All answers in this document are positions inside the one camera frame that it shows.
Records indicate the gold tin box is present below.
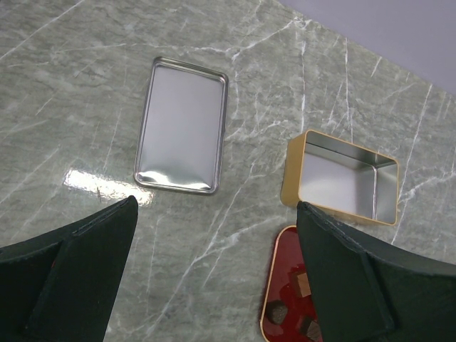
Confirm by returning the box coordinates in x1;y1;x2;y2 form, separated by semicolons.
281;130;399;226

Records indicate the red gold-rimmed tray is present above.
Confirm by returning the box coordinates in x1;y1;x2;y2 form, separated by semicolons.
259;226;319;341

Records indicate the silver tin lid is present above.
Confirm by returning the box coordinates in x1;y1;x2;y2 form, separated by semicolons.
133;56;229;195

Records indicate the dark square chocolate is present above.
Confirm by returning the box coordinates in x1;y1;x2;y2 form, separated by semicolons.
265;300;288;326

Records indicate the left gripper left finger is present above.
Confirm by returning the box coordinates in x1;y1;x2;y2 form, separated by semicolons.
1;196;138;341

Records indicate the brown square chocolate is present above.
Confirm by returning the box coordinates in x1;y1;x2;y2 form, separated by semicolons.
289;270;311;298

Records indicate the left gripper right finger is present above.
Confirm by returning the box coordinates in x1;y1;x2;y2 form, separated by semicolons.
296;202;455;341

